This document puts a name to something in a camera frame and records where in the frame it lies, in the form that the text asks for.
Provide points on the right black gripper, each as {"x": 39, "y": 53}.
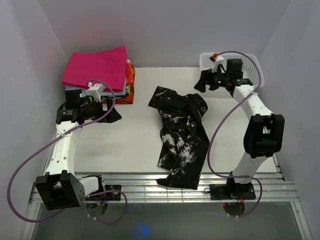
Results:
{"x": 206, "y": 76}

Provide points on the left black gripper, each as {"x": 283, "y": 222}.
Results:
{"x": 104, "y": 116}

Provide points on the black white patterned trousers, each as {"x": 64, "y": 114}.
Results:
{"x": 184, "y": 139}

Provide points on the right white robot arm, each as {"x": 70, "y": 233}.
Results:
{"x": 263, "y": 136}

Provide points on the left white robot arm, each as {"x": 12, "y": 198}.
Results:
{"x": 58, "y": 187}

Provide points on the folded light blue cloth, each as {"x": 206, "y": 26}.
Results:
{"x": 84, "y": 91}

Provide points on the folded pink cloth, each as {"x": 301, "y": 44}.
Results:
{"x": 108, "y": 66}

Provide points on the folded orange patterned cloth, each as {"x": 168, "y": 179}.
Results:
{"x": 128, "y": 97}

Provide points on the white plastic basket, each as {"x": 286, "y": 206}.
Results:
{"x": 254, "y": 73}

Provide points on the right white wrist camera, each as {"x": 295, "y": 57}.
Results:
{"x": 217, "y": 58}

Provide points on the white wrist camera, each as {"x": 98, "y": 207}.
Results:
{"x": 95, "y": 91}
{"x": 217, "y": 58}

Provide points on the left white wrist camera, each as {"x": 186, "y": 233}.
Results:
{"x": 95, "y": 91}

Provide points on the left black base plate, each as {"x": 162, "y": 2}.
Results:
{"x": 110, "y": 196}

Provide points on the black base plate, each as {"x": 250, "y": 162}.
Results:
{"x": 228, "y": 192}
{"x": 110, "y": 196}

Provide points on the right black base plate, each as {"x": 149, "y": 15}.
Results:
{"x": 228, "y": 192}

